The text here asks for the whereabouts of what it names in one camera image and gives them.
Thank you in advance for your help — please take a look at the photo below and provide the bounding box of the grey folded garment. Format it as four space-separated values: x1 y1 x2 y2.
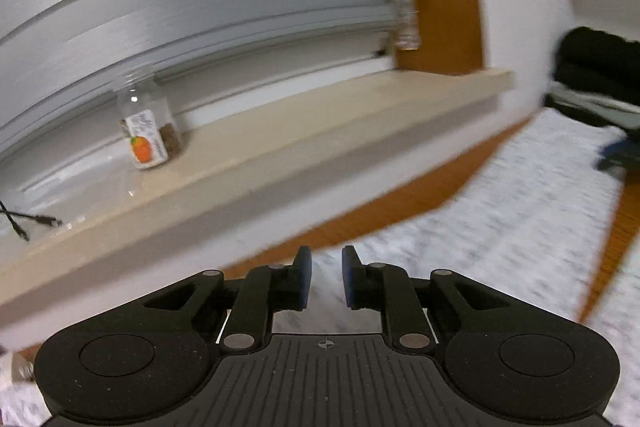
544 88 640 131

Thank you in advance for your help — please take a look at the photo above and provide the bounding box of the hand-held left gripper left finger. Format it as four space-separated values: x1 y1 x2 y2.
143 245 314 352

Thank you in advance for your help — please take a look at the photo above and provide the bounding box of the clear jar orange label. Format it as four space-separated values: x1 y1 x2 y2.
115 71 182 171

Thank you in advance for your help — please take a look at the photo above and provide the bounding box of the black cable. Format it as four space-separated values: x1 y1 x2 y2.
0 201 64 241

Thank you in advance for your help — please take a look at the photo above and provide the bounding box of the black folded garment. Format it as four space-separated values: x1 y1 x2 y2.
549 26 640 108

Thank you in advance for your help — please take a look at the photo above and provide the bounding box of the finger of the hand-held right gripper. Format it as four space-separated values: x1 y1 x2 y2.
595 138 640 174

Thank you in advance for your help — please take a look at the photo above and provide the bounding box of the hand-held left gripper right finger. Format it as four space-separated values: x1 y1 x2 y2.
340 245 509 352

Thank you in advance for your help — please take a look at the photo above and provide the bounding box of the beige window sill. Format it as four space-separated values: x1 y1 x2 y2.
0 69 516 324

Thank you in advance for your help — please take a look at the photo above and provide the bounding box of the white patterned garment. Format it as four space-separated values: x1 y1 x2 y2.
0 107 640 427

